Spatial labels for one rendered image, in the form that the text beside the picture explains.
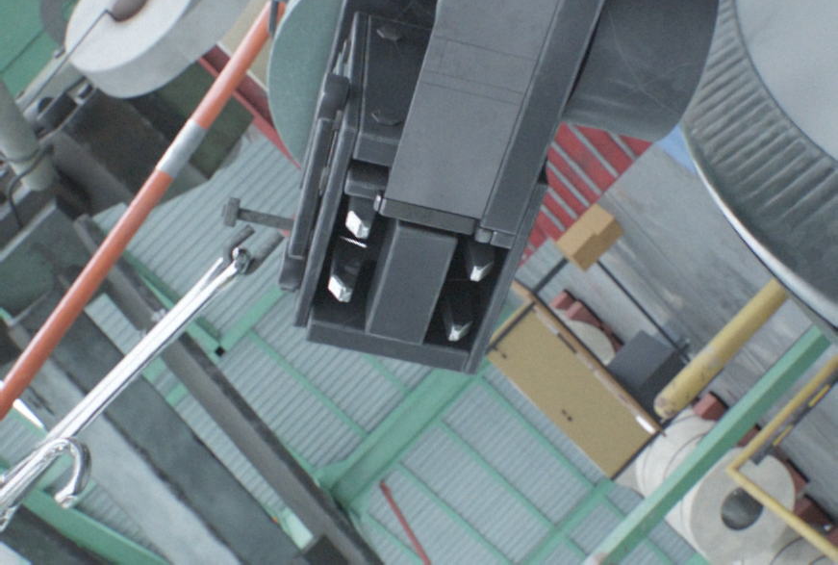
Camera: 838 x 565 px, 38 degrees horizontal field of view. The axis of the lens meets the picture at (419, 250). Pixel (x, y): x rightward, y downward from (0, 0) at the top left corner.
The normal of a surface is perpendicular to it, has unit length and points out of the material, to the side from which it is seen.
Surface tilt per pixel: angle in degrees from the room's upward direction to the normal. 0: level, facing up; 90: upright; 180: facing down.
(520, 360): 90
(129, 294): 33
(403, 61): 137
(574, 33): 65
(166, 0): 90
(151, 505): 50
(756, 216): 90
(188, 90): 125
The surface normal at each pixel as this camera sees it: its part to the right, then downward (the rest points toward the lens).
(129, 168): 0.62, -0.18
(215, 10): 0.51, 0.51
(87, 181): -0.43, 0.73
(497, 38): 0.00, 0.57
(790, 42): -0.66, -0.66
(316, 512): -0.61, 0.56
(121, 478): -0.35, 0.53
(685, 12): 0.17, -0.10
